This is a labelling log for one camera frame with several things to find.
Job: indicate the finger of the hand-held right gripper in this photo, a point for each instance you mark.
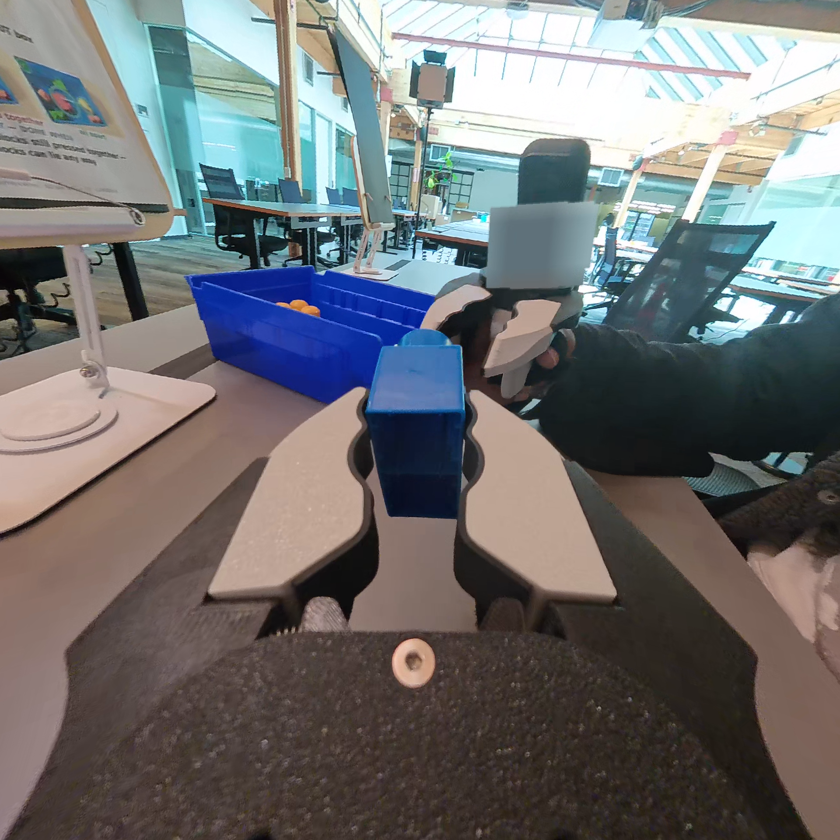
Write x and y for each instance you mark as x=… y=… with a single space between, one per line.
x=443 y=305
x=525 y=341

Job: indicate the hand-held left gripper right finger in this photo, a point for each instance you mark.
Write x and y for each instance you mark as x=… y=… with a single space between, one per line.
x=531 y=518

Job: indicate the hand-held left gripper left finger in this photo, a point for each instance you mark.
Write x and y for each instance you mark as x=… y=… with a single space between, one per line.
x=295 y=512

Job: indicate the blue two-stud mega block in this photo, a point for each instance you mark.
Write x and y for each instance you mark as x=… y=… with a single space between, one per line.
x=417 y=439

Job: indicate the pile of yellow mega blocks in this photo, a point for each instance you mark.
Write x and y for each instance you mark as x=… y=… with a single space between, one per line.
x=298 y=307

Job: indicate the blue plastic bin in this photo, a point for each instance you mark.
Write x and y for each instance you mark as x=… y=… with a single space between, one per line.
x=282 y=348

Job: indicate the person's right forearm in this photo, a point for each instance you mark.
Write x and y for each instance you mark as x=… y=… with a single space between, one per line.
x=656 y=400

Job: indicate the person's right hand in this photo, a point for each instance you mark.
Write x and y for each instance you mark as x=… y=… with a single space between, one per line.
x=551 y=359

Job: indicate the green potted plant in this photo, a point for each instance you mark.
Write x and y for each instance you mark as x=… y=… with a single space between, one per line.
x=445 y=169

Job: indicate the studio light panel on pole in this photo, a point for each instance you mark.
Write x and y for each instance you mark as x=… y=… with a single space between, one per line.
x=432 y=80

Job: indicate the wooden document stand white base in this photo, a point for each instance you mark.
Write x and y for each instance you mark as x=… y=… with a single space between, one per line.
x=367 y=131
x=98 y=420

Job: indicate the wooden top office desk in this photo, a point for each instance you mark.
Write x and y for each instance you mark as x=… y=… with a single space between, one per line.
x=275 y=208

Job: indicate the person's dark fleece jacket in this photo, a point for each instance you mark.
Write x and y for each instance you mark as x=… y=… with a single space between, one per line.
x=787 y=512

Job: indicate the person's pale garment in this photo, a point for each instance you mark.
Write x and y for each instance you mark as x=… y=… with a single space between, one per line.
x=800 y=604

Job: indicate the printed instruction sheet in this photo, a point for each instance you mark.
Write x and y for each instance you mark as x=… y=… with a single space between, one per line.
x=59 y=98

